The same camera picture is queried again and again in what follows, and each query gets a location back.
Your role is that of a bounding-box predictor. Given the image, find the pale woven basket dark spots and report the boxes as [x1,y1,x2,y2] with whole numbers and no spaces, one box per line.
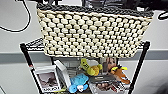
[35,0,155,60]

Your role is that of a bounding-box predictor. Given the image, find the brown-red pack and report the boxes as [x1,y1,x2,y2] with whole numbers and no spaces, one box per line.
[94,81,121,94]

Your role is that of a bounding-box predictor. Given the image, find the long grey wall band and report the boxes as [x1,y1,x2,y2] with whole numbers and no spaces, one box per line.
[0,49,168,65]

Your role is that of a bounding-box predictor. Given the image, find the flat grey box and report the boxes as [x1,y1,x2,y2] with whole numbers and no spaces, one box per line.
[87,74,116,85]

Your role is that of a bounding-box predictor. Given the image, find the white box with photo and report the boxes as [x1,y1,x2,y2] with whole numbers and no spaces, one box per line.
[33,64,61,93]

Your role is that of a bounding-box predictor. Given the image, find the yellow plush toy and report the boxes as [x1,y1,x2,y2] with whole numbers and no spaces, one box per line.
[79,57,103,79]

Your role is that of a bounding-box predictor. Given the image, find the thin black cable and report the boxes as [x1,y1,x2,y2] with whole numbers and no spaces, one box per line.
[0,0,33,34]

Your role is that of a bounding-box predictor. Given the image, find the black wire shelf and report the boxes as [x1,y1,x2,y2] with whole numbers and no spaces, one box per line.
[18,35,151,94]

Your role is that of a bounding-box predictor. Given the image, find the orange plush toy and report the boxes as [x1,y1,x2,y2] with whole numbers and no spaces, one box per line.
[107,65,131,85]

